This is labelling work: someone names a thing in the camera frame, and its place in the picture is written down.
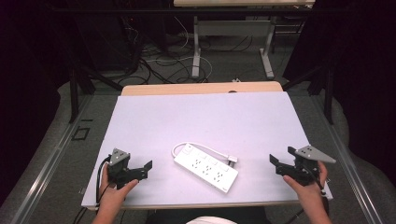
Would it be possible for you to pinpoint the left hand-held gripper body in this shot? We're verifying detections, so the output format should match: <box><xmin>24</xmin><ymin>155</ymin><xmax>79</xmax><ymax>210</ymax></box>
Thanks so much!
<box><xmin>106</xmin><ymin>147</ymin><xmax>140</xmax><ymax>190</ymax></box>

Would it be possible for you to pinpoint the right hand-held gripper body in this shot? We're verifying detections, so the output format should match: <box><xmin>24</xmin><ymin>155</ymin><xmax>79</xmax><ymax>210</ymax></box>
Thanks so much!
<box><xmin>291</xmin><ymin>145</ymin><xmax>337</xmax><ymax>188</ymax></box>

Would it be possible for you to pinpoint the white power strip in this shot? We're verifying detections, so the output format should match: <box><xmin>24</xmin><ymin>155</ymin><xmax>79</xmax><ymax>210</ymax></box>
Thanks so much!
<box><xmin>173</xmin><ymin>143</ymin><xmax>240</xmax><ymax>194</ymax></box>

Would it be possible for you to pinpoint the person's left hand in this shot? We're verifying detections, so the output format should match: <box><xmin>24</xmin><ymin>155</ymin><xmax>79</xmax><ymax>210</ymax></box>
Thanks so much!
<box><xmin>98</xmin><ymin>163</ymin><xmax>140</xmax><ymax>215</ymax></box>

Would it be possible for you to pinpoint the person's right hand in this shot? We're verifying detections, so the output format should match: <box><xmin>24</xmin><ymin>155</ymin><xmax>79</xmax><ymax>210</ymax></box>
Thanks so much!
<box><xmin>282</xmin><ymin>161</ymin><xmax>329</xmax><ymax>208</ymax></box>

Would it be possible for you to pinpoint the white power plug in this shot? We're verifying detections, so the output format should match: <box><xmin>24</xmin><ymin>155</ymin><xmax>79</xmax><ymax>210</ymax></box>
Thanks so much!
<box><xmin>226</xmin><ymin>155</ymin><xmax>239</xmax><ymax>169</ymax></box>

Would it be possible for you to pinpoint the black metal stand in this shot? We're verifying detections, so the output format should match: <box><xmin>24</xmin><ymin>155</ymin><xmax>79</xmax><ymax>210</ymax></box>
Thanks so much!
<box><xmin>281</xmin><ymin>63</ymin><xmax>334</xmax><ymax>126</ymax></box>
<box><xmin>68</xmin><ymin>60</ymin><xmax>124</xmax><ymax>124</ymax></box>

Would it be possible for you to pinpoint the white table mat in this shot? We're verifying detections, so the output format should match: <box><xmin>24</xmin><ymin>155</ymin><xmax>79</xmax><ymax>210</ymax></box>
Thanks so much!
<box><xmin>81</xmin><ymin>91</ymin><xmax>333</xmax><ymax>208</ymax></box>

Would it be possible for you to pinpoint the person's white shirt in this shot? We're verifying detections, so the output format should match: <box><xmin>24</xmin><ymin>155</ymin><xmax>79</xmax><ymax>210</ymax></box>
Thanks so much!
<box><xmin>185</xmin><ymin>216</ymin><xmax>238</xmax><ymax>224</ymax></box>

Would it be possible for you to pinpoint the wooden table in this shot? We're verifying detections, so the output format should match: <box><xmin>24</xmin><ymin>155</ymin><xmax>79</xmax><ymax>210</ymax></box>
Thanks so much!
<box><xmin>81</xmin><ymin>81</ymin><xmax>334</xmax><ymax>211</ymax></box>

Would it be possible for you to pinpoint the dark curtain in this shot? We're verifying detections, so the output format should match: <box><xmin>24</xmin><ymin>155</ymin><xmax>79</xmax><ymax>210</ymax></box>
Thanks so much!
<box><xmin>282</xmin><ymin>0</ymin><xmax>396</xmax><ymax>189</ymax></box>
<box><xmin>0</xmin><ymin>0</ymin><xmax>74</xmax><ymax>208</ymax></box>

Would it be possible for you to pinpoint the black equipment cabinet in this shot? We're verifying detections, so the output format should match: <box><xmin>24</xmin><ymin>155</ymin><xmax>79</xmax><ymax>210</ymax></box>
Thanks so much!
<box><xmin>74</xmin><ymin>12</ymin><xmax>144</xmax><ymax>73</ymax></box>

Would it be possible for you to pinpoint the white desk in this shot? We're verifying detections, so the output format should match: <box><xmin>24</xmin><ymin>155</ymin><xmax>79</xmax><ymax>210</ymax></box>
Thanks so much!
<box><xmin>173</xmin><ymin>0</ymin><xmax>317</xmax><ymax>80</ymax></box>

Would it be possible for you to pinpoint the black horizontal bar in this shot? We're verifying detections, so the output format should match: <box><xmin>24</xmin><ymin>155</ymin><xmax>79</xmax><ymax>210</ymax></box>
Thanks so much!
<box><xmin>50</xmin><ymin>7</ymin><xmax>314</xmax><ymax>15</ymax></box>

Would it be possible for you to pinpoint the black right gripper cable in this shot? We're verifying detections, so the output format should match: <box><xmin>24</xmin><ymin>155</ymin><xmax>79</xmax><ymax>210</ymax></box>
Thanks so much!
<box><xmin>284</xmin><ymin>172</ymin><xmax>329</xmax><ymax>224</ymax></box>

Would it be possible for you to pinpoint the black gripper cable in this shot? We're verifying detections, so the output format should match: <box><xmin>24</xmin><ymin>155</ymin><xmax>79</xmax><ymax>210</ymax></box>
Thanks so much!
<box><xmin>284</xmin><ymin>172</ymin><xmax>329</xmax><ymax>224</ymax></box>
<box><xmin>72</xmin><ymin>156</ymin><xmax>112</xmax><ymax>224</ymax></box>

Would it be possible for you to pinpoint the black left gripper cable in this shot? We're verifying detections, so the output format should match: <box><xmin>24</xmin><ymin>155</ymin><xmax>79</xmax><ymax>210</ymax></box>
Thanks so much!
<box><xmin>72</xmin><ymin>156</ymin><xmax>112</xmax><ymax>224</ymax></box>

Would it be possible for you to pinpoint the aluminium floor rail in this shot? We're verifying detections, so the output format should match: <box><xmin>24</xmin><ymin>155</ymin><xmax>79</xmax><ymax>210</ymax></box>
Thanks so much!
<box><xmin>10</xmin><ymin>93</ymin><xmax>95</xmax><ymax>224</ymax></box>
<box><xmin>311</xmin><ymin>95</ymin><xmax>385</xmax><ymax>224</ymax></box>

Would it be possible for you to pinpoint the black floor socket frame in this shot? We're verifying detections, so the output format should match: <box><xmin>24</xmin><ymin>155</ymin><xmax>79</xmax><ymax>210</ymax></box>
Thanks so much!
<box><xmin>71</xmin><ymin>126</ymin><xmax>92</xmax><ymax>142</ymax></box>

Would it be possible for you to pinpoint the white power strip cable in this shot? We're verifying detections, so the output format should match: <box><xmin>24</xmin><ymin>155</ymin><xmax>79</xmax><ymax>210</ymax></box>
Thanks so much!
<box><xmin>171</xmin><ymin>141</ymin><xmax>232</xmax><ymax>161</ymax></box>

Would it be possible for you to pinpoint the black floor cable bundle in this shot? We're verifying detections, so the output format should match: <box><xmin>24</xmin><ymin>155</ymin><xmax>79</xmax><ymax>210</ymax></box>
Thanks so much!
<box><xmin>120</xmin><ymin>31</ymin><xmax>254</xmax><ymax>86</ymax></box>

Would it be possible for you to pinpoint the white floor cable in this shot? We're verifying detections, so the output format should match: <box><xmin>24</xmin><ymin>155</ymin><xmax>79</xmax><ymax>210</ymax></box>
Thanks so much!
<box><xmin>145</xmin><ymin>16</ymin><xmax>214</xmax><ymax>83</ymax></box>

